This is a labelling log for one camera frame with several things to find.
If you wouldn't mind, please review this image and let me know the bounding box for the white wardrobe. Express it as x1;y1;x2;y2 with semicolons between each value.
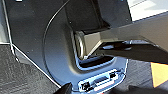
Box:
128;0;168;22

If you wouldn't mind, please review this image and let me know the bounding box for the thin dark cable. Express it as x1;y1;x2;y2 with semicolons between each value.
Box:
42;0;73;73

